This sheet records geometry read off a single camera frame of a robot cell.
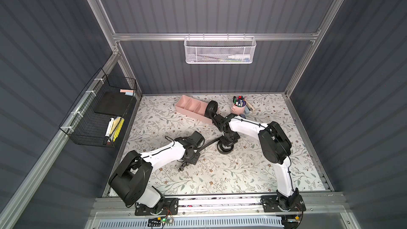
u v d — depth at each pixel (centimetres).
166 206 73
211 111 95
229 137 81
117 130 69
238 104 99
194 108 112
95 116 73
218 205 76
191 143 69
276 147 56
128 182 44
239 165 87
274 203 73
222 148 91
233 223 77
